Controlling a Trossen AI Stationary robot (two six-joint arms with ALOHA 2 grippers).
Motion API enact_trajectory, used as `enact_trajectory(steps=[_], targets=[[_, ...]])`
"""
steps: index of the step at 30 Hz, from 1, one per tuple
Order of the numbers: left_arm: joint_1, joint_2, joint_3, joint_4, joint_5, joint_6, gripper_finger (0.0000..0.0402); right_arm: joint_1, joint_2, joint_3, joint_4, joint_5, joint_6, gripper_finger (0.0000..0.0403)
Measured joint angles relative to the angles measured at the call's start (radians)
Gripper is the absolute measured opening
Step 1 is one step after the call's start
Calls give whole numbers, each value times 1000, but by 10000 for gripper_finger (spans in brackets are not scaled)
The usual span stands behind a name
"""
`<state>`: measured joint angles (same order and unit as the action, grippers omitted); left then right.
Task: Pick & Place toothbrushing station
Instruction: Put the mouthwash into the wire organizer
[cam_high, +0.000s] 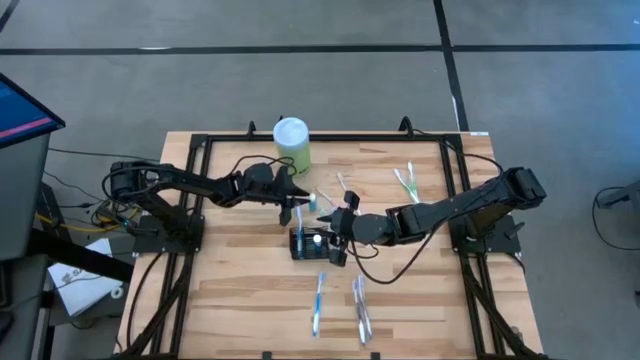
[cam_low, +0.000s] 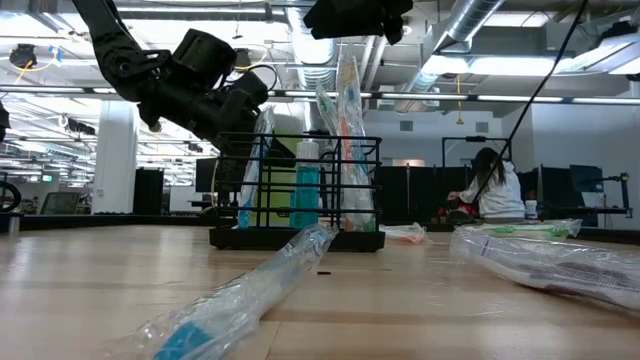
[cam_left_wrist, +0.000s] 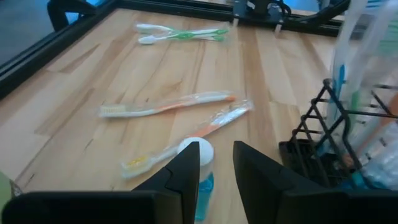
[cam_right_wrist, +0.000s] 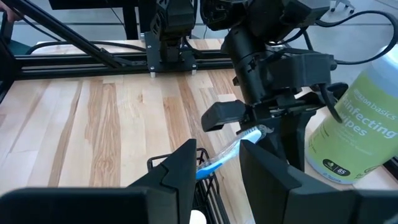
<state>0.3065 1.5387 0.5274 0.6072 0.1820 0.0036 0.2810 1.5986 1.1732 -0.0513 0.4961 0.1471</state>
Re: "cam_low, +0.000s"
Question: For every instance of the white pillar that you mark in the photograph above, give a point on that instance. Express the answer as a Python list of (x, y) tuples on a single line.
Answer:
[(115, 170)]

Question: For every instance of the black monitor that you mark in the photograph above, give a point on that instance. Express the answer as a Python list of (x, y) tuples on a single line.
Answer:
[(205, 175)]

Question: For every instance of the green wipes canister white lid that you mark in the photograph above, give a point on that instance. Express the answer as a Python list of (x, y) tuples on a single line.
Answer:
[(280, 175)]

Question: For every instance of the dark desk monitor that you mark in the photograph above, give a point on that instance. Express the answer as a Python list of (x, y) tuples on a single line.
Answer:
[(586, 178)]

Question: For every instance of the blue mouthwash bottle white cap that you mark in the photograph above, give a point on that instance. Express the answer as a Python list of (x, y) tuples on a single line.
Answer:
[(306, 197)]

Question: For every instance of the small orange wrapped item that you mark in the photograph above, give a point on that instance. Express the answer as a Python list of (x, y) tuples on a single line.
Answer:
[(407, 235)]

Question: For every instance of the silver ventilation duct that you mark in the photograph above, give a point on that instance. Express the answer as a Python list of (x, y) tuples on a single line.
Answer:
[(312, 60)]

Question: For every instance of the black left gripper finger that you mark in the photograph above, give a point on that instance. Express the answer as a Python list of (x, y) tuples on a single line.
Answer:
[(232, 165), (281, 155)]

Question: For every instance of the black cabinet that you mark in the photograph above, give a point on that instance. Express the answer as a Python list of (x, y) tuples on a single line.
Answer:
[(148, 192)]

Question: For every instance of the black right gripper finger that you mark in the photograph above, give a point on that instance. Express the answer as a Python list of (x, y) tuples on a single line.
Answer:
[(335, 29), (340, 9)]

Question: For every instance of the black frame stand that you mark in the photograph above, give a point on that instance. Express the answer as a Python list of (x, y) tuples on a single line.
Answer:
[(475, 138)]

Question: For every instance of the black camera arm stand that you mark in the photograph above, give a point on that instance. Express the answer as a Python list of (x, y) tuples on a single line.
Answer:
[(623, 195)]

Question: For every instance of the orange toothbrush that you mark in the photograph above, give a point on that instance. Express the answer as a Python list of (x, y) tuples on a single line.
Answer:
[(350, 130)]

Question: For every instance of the blue toothbrush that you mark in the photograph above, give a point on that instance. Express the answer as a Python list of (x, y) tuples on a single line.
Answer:
[(256, 165), (240, 295)]

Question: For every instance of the purple toothbrush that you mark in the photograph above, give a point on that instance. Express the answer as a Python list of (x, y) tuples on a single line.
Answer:
[(550, 270)]

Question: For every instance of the black aluminium table frame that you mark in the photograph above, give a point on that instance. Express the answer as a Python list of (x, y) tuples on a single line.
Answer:
[(60, 222)]

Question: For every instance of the green toothbrush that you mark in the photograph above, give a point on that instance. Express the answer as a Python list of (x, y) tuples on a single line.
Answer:
[(530, 230), (326, 106)]

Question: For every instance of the small white bottle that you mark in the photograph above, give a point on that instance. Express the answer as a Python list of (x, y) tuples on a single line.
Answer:
[(531, 210)]

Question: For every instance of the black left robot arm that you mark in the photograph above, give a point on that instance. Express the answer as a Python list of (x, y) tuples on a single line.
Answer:
[(115, 55)]

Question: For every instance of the person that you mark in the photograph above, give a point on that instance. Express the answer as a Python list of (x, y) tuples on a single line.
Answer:
[(500, 195)]

